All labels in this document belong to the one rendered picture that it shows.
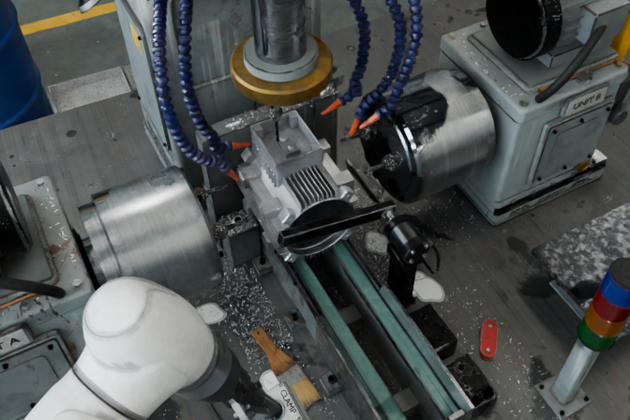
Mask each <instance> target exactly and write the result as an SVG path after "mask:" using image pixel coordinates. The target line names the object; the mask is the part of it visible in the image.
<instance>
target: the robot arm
mask: <svg viewBox="0 0 630 420"><path fill-rule="evenodd" d="M82 327H83V335H84V339H85V343H86V345H85V348H84V350H83V352H82V354H81V356H80V358H79V359H78V361H77V362H76V363H75V365H74V366H73V367H72V368H71V370H70V371H69V372H68V373H67V374H66V375H65V376H64V377H63V378H62V379H61V380H60V381H59V382H58V383H56V384H55V385H54V386H53V387H52V388H51V389H50V390H49V391H48V392H47V393H46V395H45V396H44V397H43V398H42V399H41V400H40V401H39V402H38V403H37V405H36V406H35V407H34V408H33V410H32V411H31V412H30V413H29V414H28V415H27V416H26V417H25V419H24V420H147V418H148V417H149V416H150V415H151V414H152V413H153V412H154V411H155V410H156V409H157V408H158V407H159V406H160V405H161V404H162V403H163V402H164V401H165V400H166V399H168V398H169V397H170V396H171V395H173V394H176V395H178V396H180V397H181V398H185V399H190V400H200V401H203V402H208V403H212V402H222V403H223V404H224V406H225V407H227V408H228V409H231V408H233V409H234V410H235V413H234V414H233V415H234V417H235V419H234V420H263V419H264V420H268V419H269V418H270V417H272V416H273V415H275V414H276V413H278V412H279V411H281V410H282V409H281V407H280V406H279V403H278V401H277V400H275V399H274V398H272V397H270V396H269V395H267V394H266V393H264V391H262V390H260V389H261V388H262V387H263V386H262V384H261V383H260V381H257V382H255V383H254V382H252V381H250V380H251V375H250V374H249V373H247V372H246V371H245V370H244V369H243V368H242V367H241V366H240V363H239V360H238V358H237V356H236V354H235V353H234V352H233V351H232V350H231V349H229V348H228V346H227V344H226V342H225V340H224V337H223V336H222V335H220V334H219V333H218V332H216V331H215V330H214V329H212V327H211V326H210V325H208V324H207V323H206V322H205V321H204V319H203V316H202V315H201V314H200V313H199V311H198V310H197V309H196V308H195V307H194V306H192V305H191V304H190V303H189V302H188V301H187V300H186V299H184V298H183V297H181V296H180V295H178V294H177V293H175V292H173V291H171V290H169V289H167V288H165V287H163V286H161V285H159V284H157V283H155V282H153V281H150V280H147V279H144V278H140V277H119V278H115V279H113V280H111V281H109V282H107V283H105V284H104V285H102V286H101V287H100V288H98V289H97V290H96V291H95V292H94V293H93V295H92V296H91V297H90V299H89V300H88V302H87V304H86V306H85V309H84V312H83V318H82ZM259 390H260V391H259Z"/></svg>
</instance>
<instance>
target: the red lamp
mask: <svg viewBox="0 0 630 420"><path fill-rule="evenodd" d="M600 286H601V284H600ZM600 286H599V288H598V290H597V292H596V294H595V296H594V298H593V300H592V306H593V308H594V310H595V312H596V313H597V314H598V315H599V316H600V317H601V318H603V319H604V320H606V321H608V322H612V323H621V322H624V321H626V320H627V319H628V318H629V317H630V307H617V306H614V305H613V304H611V303H609V301H608V300H607V299H606V298H605V297H604V296H603V294H602V293H601V289H600Z"/></svg>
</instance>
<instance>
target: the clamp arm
mask: <svg viewBox="0 0 630 420"><path fill-rule="evenodd" d="M396 207H397V206H396V204H395V203H394V202H393V201H392V200H389V201H386V202H380V203H376V204H373V205H370V206H367V207H363V208H360V207H358V208H355V209H354V210H352V211H350V212H346V213H343V214H339V215H336V216H332V217H327V218H324V219H320V220H316V221H313V222H309V223H307V224H303V225H300V226H296V227H293V228H291V227H289V228H285V230H283V231H280V232H279V233H278V239H277V242H278V243H279V245H280V247H281V248H285V247H289V246H292V245H295V244H299V243H302V242H306V241H308V240H311V239H315V238H318V237H321V236H325V235H327V234H331V233H336V232H340V231H343V230H347V229H350V228H352V227H356V226H359V225H363V224H366V223H369V222H372V221H375V220H379V219H382V218H385V216H386V215H388V214H389V213H388V212H387V211H389V212H390V213H392V211H393V213H394V214H395V210H396ZM391 210H392V211H391Z"/></svg>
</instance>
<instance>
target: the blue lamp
mask: <svg viewBox="0 0 630 420"><path fill-rule="evenodd" d="M600 289H601V293H602V294H603V296H604V297H605V298H606V299H607V300H608V301H609V303H611V304H613V305H614V306H617V307H621V308H630V291H628V290H626V289H623V288H621V287H620V286H618V285H617V284H616V283H615V282H614V281H613V280H612V278H611V276H610V274H609V269H608V270H607V273H606V274H605V276H604V278H603V280H602V282H601V286H600Z"/></svg>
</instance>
